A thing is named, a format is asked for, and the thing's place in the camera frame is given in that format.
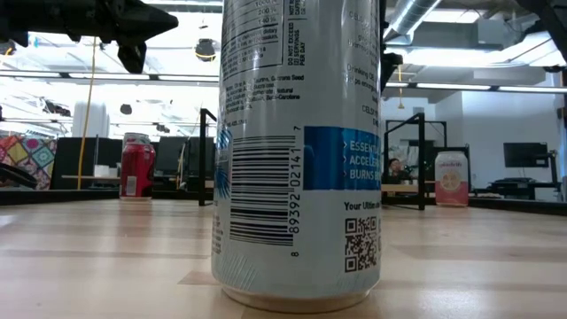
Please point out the black table frame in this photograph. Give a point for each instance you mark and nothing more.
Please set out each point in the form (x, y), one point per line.
(66, 196)
(522, 204)

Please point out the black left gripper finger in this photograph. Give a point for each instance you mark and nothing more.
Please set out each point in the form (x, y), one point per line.
(131, 57)
(146, 20)

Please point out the black wall monitor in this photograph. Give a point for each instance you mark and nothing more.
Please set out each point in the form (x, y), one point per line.
(525, 155)

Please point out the white column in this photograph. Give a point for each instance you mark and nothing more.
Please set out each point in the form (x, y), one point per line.
(99, 119)

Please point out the pink white spindrift can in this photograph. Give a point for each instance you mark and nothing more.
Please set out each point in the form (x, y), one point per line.
(452, 181)

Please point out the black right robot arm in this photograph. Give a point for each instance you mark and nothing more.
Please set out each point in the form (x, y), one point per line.
(549, 22)

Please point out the silver spiral duct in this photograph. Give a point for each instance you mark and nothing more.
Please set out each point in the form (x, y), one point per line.
(412, 15)

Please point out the small black ceiling dome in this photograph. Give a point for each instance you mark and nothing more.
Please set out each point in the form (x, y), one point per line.
(126, 109)

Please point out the white can blue band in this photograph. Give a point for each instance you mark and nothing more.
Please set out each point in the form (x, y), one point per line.
(292, 133)

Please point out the red Coke Zero can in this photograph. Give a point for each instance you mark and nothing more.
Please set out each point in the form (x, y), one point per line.
(137, 173)

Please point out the white box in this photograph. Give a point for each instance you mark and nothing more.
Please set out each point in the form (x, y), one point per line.
(104, 171)

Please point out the black right table frame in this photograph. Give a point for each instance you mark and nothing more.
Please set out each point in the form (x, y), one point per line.
(522, 204)

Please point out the colourful patterned quilt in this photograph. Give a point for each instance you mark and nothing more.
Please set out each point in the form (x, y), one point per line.
(26, 155)

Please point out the black office partition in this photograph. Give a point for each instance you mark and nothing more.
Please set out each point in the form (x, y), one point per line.
(66, 159)

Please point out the yellow hanging pendant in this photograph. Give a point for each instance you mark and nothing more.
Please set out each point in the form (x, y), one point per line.
(401, 104)

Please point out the black left table frame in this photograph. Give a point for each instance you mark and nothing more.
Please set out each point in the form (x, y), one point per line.
(66, 196)

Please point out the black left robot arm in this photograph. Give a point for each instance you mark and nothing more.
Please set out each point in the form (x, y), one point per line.
(26, 13)

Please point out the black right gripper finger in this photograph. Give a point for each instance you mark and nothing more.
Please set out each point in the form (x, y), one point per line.
(390, 66)

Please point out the person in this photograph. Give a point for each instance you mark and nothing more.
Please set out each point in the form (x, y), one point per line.
(394, 168)

